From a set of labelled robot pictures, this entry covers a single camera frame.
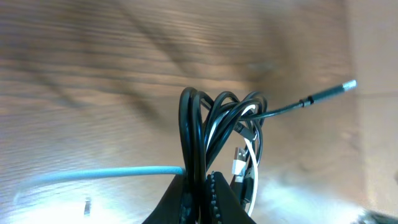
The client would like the black USB cable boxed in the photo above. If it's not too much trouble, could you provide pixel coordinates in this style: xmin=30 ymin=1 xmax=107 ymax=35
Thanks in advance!
xmin=178 ymin=79 xmax=358 ymax=215

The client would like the white USB cable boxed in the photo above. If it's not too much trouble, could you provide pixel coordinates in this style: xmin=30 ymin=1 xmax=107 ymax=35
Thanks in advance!
xmin=206 ymin=104 xmax=259 ymax=218

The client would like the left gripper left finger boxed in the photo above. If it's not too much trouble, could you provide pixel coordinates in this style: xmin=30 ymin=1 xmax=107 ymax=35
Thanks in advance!
xmin=142 ymin=175 xmax=195 ymax=224

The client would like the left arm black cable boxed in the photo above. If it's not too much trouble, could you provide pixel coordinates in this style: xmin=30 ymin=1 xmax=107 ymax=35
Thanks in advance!
xmin=12 ymin=166 xmax=187 ymax=203

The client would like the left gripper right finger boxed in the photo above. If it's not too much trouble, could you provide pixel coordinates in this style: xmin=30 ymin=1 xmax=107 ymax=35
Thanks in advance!
xmin=203 ymin=172 xmax=256 ymax=224

